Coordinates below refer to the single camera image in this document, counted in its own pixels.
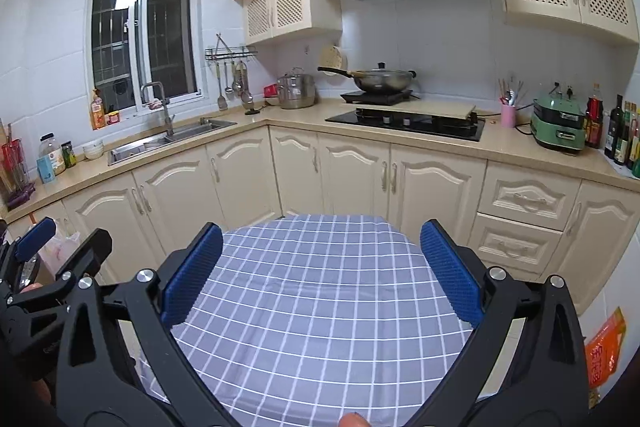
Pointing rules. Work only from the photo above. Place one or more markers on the cream cabinet drawer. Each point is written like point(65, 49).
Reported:
point(515, 239)
point(527, 197)

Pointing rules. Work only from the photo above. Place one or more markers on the green label oil bottle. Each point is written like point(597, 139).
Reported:
point(625, 139)

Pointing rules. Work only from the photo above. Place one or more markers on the black glass gas hob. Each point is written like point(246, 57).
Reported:
point(400, 127)

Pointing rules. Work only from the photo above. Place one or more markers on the small green bottle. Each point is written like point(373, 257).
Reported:
point(69, 155)

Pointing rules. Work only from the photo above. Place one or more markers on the person's left hand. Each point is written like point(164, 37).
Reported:
point(32, 287)

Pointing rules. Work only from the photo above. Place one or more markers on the person's right hand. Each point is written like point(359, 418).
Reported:
point(354, 421)

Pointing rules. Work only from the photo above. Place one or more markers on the glass wok lid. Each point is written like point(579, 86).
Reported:
point(384, 70)

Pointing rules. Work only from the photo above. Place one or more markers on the small red jar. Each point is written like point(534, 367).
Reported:
point(113, 118)

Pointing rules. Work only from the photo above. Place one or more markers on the small white dish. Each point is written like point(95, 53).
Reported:
point(272, 101)

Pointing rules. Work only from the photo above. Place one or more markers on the dark glass bottle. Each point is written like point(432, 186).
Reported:
point(614, 132)

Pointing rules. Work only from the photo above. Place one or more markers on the blue checked tablecloth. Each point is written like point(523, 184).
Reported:
point(320, 307)

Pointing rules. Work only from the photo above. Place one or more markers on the black induction cooker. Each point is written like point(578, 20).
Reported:
point(375, 96)

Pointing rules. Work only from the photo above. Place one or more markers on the white framed sliding window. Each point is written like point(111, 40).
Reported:
point(145, 27)

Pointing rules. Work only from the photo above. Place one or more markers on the round woven trivet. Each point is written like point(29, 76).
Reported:
point(331, 61)

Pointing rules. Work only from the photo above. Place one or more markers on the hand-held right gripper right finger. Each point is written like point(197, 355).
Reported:
point(452, 277)

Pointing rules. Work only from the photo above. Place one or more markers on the beige board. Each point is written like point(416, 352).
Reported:
point(425, 109)

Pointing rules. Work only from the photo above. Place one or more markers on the pink utensil holder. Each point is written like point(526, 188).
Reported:
point(509, 116)

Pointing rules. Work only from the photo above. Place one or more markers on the red label sauce bottle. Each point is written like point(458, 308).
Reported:
point(594, 122)

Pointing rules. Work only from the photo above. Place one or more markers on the red plastic container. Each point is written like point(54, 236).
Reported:
point(271, 90)

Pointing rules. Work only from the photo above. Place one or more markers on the orange plastic package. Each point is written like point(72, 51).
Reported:
point(605, 349)

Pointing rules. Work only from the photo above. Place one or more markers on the steel slotted spatula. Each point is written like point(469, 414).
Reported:
point(223, 102)

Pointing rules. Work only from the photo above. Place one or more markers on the steel kitchen sink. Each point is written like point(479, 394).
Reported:
point(160, 144)

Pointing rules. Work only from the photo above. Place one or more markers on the blue carton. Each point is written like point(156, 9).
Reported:
point(45, 171)

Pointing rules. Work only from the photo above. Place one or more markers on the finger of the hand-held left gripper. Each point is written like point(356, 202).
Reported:
point(35, 237)
point(87, 254)

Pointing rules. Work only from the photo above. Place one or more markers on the steel ladle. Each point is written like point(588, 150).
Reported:
point(229, 89)

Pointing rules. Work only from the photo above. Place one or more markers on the pink cloth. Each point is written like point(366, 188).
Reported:
point(156, 104)

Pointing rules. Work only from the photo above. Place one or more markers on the white ceramic bowl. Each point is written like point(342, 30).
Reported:
point(93, 150)

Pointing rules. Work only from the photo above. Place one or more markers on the stainless steel stock pot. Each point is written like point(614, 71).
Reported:
point(296, 91)

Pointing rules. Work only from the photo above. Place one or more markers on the small black round object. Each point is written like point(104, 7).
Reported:
point(253, 111)

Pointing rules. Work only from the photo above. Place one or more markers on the small lattice wall cabinet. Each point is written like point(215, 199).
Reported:
point(292, 9)

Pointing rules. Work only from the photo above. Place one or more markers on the steel skimmer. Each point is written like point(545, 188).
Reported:
point(247, 96)

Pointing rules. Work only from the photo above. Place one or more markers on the green electric cooker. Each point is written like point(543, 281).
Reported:
point(558, 122)

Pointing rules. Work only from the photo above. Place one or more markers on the clear jar black lid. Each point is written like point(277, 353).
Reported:
point(54, 154)

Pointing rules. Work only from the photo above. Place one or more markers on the cream base cabinet run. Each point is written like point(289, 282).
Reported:
point(350, 177)

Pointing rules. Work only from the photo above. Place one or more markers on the thin white bag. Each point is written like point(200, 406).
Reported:
point(57, 254)

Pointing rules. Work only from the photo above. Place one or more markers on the steel serving spoon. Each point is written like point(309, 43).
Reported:
point(238, 86)

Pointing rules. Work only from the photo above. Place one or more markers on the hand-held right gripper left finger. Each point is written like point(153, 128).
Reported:
point(192, 272)

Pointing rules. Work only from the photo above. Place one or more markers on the red transparent knife rack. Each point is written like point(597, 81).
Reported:
point(15, 172)

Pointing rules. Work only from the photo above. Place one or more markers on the steel kitchen faucet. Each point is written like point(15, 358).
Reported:
point(167, 112)

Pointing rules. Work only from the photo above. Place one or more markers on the bundle of chopsticks and spoons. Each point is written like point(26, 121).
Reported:
point(511, 93)

